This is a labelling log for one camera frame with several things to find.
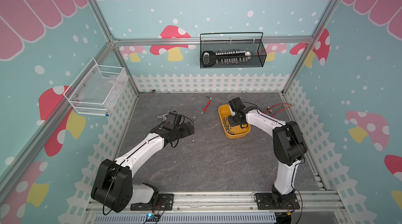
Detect red cable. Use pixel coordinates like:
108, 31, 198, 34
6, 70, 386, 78
263, 103, 293, 118

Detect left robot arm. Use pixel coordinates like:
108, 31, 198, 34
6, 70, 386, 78
91, 111, 195, 212

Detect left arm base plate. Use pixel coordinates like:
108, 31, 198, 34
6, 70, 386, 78
130, 194, 175, 211

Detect white wire mesh basket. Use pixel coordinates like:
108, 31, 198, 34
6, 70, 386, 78
63, 59, 128, 117

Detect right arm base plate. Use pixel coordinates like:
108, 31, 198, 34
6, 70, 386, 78
254, 192, 300, 211

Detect yellow plastic storage box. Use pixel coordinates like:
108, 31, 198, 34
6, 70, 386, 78
218, 104, 251, 139

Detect socket set on black rail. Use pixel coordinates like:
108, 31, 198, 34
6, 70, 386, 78
201, 50, 251, 68

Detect red hex key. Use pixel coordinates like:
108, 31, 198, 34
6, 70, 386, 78
201, 95, 212, 115

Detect black wire mesh basket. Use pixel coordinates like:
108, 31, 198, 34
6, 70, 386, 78
200, 32, 267, 69

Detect small green circuit board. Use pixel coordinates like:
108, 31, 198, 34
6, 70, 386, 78
144, 214, 161, 223

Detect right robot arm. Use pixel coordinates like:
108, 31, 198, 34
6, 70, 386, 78
227, 110, 307, 207

